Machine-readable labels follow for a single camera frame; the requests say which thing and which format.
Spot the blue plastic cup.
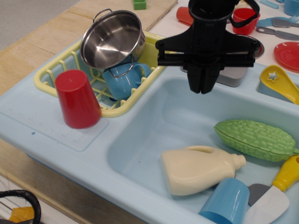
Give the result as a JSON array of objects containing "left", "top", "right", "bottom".
[{"left": 199, "top": 178, "right": 249, "bottom": 224}]

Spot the steel pot lid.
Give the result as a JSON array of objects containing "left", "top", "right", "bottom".
[{"left": 238, "top": 35, "right": 265, "bottom": 59}]

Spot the red cup lying down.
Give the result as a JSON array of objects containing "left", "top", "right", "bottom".
[{"left": 176, "top": 7, "right": 193, "bottom": 25}]

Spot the yellow handled toy knife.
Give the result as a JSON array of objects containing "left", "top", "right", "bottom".
[{"left": 243, "top": 155, "right": 299, "bottom": 224}]

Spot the blue toy mug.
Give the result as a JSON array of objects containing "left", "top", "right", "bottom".
[{"left": 102, "top": 63, "right": 151, "bottom": 100}]

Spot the red plastic cup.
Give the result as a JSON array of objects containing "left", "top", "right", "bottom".
[{"left": 55, "top": 70, "right": 101, "bottom": 129}]

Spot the blue toy fork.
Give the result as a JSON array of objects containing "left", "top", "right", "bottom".
[{"left": 256, "top": 16, "right": 299, "bottom": 27}]

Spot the blue cup top right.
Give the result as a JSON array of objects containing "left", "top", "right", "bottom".
[{"left": 284, "top": 0, "right": 299, "bottom": 16}]

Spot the grey sink drain plug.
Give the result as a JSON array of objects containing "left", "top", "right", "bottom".
[{"left": 248, "top": 183, "right": 271, "bottom": 206}]

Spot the grey toy faucet with lever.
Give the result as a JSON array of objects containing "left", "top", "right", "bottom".
[{"left": 181, "top": 66, "right": 248, "bottom": 87}]

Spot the yellow object bottom left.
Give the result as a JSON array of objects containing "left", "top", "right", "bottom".
[{"left": 8, "top": 207, "right": 35, "bottom": 223}]

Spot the stainless steel pot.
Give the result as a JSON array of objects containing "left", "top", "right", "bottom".
[{"left": 80, "top": 8, "right": 146, "bottom": 70}]

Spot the yellow star spoon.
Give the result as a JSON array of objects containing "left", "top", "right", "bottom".
[{"left": 260, "top": 65, "right": 299, "bottom": 105}]

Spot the green toy block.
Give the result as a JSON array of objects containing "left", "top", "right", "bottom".
[{"left": 132, "top": 0, "right": 147, "bottom": 10}]

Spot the grey toy spatula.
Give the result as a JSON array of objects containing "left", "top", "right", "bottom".
[{"left": 272, "top": 18, "right": 299, "bottom": 28}]

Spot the light blue toy sink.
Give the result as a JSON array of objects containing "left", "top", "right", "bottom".
[{"left": 0, "top": 30, "right": 299, "bottom": 224}]

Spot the yellow dish rack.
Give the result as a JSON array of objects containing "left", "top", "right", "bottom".
[{"left": 33, "top": 32, "right": 165, "bottom": 118}]

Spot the black braided cable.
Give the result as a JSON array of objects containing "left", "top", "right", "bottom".
[{"left": 0, "top": 190, "right": 42, "bottom": 224}]

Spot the grey toy knife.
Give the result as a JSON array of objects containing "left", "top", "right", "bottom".
[{"left": 256, "top": 27, "right": 299, "bottom": 41}]

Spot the cream toy detergent bottle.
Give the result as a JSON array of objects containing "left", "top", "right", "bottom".
[{"left": 161, "top": 146, "right": 246, "bottom": 196}]

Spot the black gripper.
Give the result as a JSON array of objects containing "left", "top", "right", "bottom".
[{"left": 156, "top": 0, "right": 260, "bottom": 94}]

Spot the red toy mug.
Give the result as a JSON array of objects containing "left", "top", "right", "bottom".
[{"left": 232, "top": 7, "right": 261, "bottom": 35}]

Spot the green toy bitter gourd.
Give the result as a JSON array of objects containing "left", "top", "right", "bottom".
[{"left": 214, "top": 119, "right": 299, "bottom": 162}]

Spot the red plastic plate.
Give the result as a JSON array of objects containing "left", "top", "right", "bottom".
[{"left": 273, "top": 42, "right": 299, "bottom": 73}]

